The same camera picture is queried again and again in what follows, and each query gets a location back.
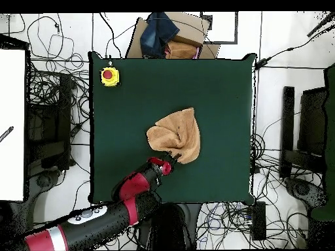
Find tangle of black cables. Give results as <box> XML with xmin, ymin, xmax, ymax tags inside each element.
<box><xmin>26</xmin><ymin>12</ymin><xmax>91</xmax><ymax>131</ymax></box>
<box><xmin>249</xmin><ymin>109</ymin><xmax>325</xmax><ymax>249</ymax></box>

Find dark green tablecloth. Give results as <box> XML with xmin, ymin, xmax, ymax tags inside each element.
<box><xmin>88</xmin><ymin>50</ymin><xmax>258</xmax><ymax>206</ymax></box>

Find brown cardboard box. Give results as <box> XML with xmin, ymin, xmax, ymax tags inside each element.
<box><xmin>125</xmin><ymin>11</ymin><xmax>221</xmax><ymax>59</ymax></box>

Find dark square floor frame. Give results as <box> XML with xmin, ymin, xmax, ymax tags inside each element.
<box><xmin>200</xmin><ymin>11</ymin><xmax>239</xmax><ymax>45</ymax></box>

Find black power adapter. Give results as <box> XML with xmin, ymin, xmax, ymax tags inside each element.
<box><xmin>254</xmin><ymin>58</ymin><xmax>269</xmax><ymax>71</ymax></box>

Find blue denim jeans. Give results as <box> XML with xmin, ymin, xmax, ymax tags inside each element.
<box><xmin>139</xmin><ymin>11</ymin><xmax>181</xmax><ymax>59</ymax></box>

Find black tripod leg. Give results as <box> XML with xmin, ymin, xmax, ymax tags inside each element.
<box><xmin>307</xmin><ymin>11</ymin><xmax>335</xmax><ymax>37</ymax></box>

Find black flat floor bar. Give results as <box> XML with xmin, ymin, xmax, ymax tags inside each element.
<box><xmin>279</xmin><ymin>86</ymin><xmax>296</xmax><ymax>180</ymax></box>

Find black caster base leg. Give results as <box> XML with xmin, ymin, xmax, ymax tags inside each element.
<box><xmin>26</xmin><ymin>169</ymin><xmax>62</xmax><ymax>218</ymax></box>
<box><xmin>283</xmin><ymin>176</ymin><xmax>328</xmax><ymax>210</ymax></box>

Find tan terry towel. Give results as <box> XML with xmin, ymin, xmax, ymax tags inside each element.
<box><xmin>145</xmin><ymin>107</ymin><xmax>202</xmax><ymax>165</ymax></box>

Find green cloth covered table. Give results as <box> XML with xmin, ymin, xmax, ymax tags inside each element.
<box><xmin>309</xmin><ymin>62</ymin><xmax>335</xmax><ymax>222</ymax></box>

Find yellow emergency stop button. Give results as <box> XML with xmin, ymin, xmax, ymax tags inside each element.
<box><xmin>99</xmin><ymin>66</ymin><xmax>121</xmax><ymax>88</ymax></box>

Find orange folded towel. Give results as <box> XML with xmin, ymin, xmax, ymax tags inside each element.
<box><xmin>165</xmin><ymin>40</ymin><xmax>201</xmax><ymax>59</ymax></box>

